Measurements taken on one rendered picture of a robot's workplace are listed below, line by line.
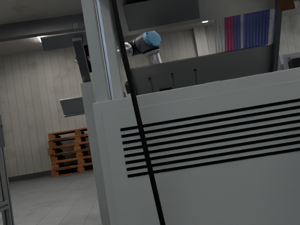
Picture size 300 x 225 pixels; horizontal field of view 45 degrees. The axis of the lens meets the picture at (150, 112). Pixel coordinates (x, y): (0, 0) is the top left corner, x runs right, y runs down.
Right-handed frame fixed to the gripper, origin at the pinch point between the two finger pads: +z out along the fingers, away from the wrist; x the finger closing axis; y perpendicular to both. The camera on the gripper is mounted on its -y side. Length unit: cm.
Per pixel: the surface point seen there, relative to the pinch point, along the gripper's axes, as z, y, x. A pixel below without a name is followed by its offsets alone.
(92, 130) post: 21.9, -26.8, -0.8
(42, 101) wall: -712, -298, -196
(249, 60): 19, -6, 78
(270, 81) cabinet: 100, 18, 52
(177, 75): 14.2, -9.1, 43.6
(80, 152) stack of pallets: -546, -370, -105
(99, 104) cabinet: 95, 17, 11
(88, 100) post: 14.7, -14.3, -0.3
